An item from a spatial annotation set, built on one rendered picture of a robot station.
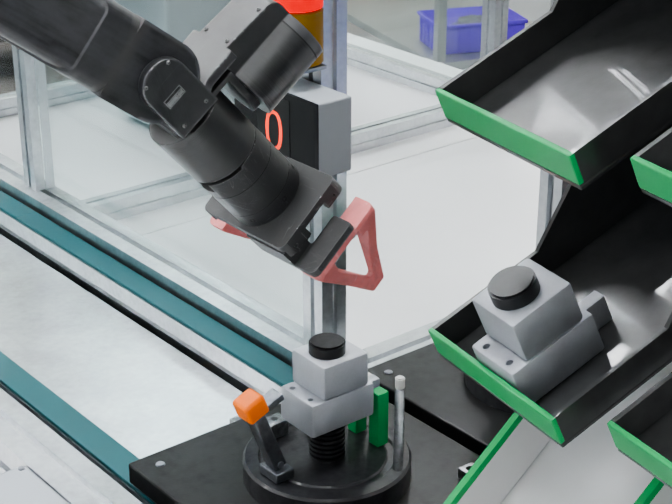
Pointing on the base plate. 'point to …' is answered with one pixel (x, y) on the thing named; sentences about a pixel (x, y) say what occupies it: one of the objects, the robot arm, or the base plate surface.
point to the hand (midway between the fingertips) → (332, 258)
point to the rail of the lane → (53, 458)
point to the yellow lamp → (313, 21)
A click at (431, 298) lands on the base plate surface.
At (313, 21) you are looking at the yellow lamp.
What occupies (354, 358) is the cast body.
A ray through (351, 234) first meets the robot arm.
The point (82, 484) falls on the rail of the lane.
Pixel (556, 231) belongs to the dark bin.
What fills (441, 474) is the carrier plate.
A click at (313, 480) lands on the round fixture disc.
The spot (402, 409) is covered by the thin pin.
